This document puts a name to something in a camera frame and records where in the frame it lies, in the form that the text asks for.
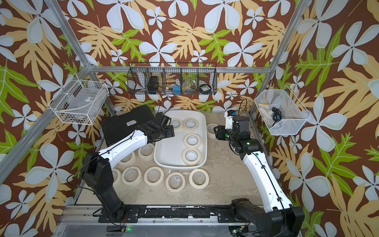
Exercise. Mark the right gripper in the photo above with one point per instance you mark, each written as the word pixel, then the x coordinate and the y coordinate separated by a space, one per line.
pixel 220 135

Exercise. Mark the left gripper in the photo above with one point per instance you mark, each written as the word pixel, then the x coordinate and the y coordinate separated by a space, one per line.
pixel 170 131

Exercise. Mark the masking tape roll two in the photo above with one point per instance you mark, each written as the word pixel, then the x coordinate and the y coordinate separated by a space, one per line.
pixel 146 152

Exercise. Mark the white plastic storage box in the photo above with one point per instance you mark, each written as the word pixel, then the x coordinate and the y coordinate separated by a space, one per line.
pixel 168 152

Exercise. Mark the masking tape roll seven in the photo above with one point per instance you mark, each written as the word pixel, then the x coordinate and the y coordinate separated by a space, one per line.
pixel 154 176

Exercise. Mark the masking tape roll four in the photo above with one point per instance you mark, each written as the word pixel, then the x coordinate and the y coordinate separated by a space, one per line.
pixel 131 176

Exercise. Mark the masking tape roll nine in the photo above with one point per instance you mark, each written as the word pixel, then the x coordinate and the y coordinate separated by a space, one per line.
pixel 175 182

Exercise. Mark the masking tape roll twelve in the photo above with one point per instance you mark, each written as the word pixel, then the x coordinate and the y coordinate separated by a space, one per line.
pixel 199 179

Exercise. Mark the masking tape roll eight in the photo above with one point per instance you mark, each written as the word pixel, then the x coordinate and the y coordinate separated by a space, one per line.
pixel 210 130

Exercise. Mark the masking tape roll one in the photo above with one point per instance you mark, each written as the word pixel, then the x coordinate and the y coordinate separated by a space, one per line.
pixel 127 161

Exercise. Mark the masking tape roll three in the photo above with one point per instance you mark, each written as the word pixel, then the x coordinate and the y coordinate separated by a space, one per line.
pixel 117 177

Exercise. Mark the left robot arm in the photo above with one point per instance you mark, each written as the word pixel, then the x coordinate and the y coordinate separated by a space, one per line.
pixel 97 168

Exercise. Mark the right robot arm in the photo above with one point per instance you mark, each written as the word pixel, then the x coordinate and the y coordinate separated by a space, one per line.
pixel 278 217

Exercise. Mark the masking tape roll five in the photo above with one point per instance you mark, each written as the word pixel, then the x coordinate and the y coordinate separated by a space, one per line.
pixel 177 124

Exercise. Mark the masking tape roll six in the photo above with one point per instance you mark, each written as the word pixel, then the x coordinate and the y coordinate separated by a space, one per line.
pixel 190 124

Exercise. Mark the masking tape roll ten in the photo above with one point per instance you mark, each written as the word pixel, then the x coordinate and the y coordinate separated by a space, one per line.
pixel 192 140

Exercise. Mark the blue box in basket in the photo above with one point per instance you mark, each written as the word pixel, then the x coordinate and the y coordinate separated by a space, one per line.
pixel 176 90

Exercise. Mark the masking tape roll eleven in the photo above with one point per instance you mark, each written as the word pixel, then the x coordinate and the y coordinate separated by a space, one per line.
pixel 191 156

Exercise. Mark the black box in basket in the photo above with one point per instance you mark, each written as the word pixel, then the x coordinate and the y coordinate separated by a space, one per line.
pixel 153 84

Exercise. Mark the black plastic tool case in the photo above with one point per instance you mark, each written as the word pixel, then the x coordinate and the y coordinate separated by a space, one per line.
pixel 115 128

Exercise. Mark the white mesh basket right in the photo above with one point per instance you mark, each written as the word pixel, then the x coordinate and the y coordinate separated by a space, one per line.
pixel 282 111

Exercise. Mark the black wire basket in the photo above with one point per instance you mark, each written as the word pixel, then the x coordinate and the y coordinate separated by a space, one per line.
pixel 193 78

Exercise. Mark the white wire basket left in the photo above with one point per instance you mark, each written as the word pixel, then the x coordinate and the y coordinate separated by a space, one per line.
pixel 80 103

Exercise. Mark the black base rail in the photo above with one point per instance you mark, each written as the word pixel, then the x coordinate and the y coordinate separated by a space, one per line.
pixel 136 213

